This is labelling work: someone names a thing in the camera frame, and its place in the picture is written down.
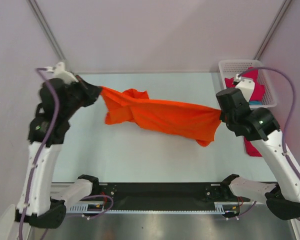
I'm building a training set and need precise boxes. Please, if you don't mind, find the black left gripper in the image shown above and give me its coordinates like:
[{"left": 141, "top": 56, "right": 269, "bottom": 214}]
[{"left": 62, "top": 75, "right": 104, "bottom": 119}]

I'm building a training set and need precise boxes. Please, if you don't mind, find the orange t shirt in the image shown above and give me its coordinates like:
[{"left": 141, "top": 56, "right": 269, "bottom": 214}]
[{"left": 101, "top": 87, "right": 221, "bottom": 147}]

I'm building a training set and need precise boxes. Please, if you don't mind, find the white plastic basket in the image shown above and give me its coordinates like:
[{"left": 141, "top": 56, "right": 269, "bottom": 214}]
[{"left": 218, "top": 59, "right": 277, "bottom": 109}]

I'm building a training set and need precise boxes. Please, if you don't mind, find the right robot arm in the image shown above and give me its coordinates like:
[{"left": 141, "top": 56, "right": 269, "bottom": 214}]
[{"left": 216, "top": 88, "right": 300, "bottom": 220}]

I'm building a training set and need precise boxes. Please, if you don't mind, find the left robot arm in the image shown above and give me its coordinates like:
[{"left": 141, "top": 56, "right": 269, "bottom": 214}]
[{"left": 15, "top": 75, "right": 102, "bottom": 229}]

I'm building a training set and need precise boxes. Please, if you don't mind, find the teal t shirt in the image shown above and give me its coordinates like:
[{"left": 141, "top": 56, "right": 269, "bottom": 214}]
[{"left": 249, "top": 101, "right": 262, "bottom": 105}]

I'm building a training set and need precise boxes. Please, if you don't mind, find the pink t shirt in basket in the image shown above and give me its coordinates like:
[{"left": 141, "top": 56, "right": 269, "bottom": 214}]
[{"left": 224, "top": 70, "right": 266, "bottom": 102}]

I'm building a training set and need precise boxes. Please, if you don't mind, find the folded pink t shirt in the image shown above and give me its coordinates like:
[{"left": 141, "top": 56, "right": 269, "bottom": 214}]
[{"left": 243, "top": 137, "right": 262, "bottom": 157}]

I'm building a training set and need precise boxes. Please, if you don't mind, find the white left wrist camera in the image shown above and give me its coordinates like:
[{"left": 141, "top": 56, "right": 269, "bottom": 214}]
[{"left": 46, "top": 61, "right": 78, "bottom": 85}]

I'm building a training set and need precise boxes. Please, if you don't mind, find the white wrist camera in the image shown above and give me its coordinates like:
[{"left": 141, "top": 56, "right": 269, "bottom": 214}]
[
  {"left": 46, "top": 61, "right": 78, "bottom": 85},
  {"left": 233, "top": 74, "right": 256, "bottom": 102}
]

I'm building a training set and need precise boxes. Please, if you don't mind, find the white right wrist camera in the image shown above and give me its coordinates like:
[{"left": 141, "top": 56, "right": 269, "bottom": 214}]
[{"left": 233, "top": 74, "right": 256, "bottom": 102}]

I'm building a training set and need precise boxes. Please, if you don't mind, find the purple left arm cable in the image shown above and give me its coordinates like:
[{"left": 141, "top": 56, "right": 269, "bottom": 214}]
[{"left": 17, "top": 67, "right": 115, "bottom": 240}]

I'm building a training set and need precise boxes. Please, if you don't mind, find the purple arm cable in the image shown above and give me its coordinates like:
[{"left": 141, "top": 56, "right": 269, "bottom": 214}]
[
  {"left": 17, "top": 67, "right": 115, "bottom": 240},
  {"left": 236, "top": 66, "right": 300, "bottom": 223}
]

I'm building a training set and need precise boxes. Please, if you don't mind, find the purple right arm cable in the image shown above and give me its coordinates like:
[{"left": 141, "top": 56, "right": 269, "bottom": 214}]
[{"left": 236, "top": 66, "right": 300, "bottom": 223}]

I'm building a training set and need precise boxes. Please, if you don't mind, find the aluminium front rail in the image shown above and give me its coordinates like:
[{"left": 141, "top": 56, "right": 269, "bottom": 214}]
[{"left": 26, "top": 182, "right": 300, "bottom": 204}]

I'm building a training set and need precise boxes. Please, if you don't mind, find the white slotted cable duct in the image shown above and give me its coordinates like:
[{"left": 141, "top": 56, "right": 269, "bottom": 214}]
[{"left": 66, "top": 201, "right": 239, "bottom": 216}]

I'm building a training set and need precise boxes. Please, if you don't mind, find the left aluminium corner post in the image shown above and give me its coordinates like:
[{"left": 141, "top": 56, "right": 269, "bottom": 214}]
[{"left": 26, "top": 0, "right": 67, "bottom": 63}]

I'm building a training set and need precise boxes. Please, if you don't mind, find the aluminium corner post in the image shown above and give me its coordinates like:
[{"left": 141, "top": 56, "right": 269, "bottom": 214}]
[
  {"left": 253, "top": 0, "right": 294, "bottom": 60},
  {"left": 26, "top": 0, "right": 67, "bottom": 63}
]

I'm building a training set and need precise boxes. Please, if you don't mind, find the right aluminium corner post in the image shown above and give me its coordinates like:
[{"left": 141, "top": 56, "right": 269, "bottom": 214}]
[{"left": 253, "top": 0, "right": 294, "bottom": 60}]

